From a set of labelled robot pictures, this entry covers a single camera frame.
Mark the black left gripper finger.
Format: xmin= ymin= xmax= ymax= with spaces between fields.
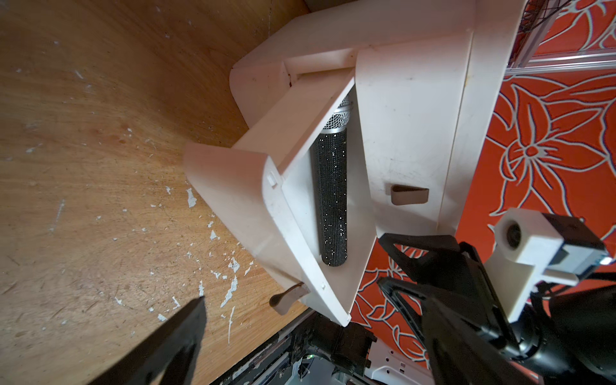
xmin=91 ymin=297 xmax=207 ymax=384

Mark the black glitter microphone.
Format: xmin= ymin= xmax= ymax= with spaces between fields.
xmin=311 ymin=97 xmax=353 ymax=267

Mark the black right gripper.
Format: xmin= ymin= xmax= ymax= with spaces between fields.
xmin=378 ymin=233 xmax=615 ymax=384

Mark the white drawer cabinet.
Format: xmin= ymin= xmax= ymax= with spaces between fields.
xmin=184 ymin=1 xmax=524 ymax=325

